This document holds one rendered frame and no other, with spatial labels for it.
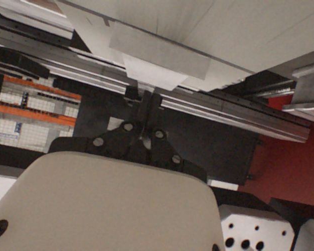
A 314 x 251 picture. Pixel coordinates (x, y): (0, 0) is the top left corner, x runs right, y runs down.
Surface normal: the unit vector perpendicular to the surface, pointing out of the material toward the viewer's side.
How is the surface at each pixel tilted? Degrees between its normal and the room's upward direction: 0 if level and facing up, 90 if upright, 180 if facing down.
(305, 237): 90
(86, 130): 90
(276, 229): 90
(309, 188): 90
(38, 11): 0
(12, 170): 180
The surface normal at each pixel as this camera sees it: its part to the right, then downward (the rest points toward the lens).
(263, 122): 0.15, 0.06
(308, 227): -0.49, -0.86
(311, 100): -0.96, -0.25
